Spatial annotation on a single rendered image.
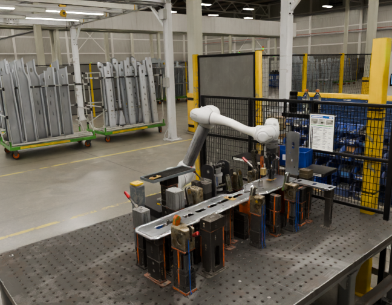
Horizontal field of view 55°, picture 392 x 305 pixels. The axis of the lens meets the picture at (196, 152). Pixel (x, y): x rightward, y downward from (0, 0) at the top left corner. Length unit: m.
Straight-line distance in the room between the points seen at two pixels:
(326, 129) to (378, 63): 0.61
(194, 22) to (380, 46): 7.67
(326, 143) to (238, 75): 2.07
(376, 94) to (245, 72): 2.18
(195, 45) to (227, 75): 5.24
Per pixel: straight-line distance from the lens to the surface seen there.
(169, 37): 9.43
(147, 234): 2.03
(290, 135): 2.98
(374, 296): 3.10
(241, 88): 4.88
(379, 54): 3.00
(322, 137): 3.17
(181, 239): 1.93
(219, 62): 5.15
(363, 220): 3.08
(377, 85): 3.01
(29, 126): 9.02
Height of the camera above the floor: 1.86
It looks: 13 degrees down
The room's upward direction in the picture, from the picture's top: 2 degrees counter-clockwise
